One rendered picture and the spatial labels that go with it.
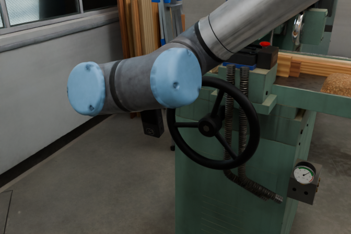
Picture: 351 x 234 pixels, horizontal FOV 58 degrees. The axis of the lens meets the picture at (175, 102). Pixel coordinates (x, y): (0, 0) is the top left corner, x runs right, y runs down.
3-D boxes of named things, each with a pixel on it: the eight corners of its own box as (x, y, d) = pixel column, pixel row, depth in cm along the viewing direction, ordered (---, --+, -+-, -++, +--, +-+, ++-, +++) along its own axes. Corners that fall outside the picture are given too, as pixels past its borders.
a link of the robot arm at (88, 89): (106, 115, 49) (61, 119, 54) (150, 111, 60) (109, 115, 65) (101, 55, 49) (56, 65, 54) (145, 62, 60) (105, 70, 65)
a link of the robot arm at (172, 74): (198, 35, 52) (137, 48, 58) (170, 55, 43) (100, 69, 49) (212, 87, 55) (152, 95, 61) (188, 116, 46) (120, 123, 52)
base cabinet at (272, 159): (173, 251, 147) (172, 115, 118) (221, 183, 193) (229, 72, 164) (269, 299, 126) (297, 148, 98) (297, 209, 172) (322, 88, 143)
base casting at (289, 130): (173, 115, 118) (173, 92, 115) (229, 72, 164) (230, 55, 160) (297, 147, 98) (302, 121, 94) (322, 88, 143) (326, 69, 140)
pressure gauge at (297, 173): (290, 185, 97) (294, 163, 93) (292, 178, 100) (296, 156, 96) (312, 192, 94) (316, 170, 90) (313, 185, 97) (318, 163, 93)
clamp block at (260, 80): (214, 94, 95) (216, 66, 91) (231, 81, 106) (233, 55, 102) (263, 104, 88) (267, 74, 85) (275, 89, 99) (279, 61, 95)
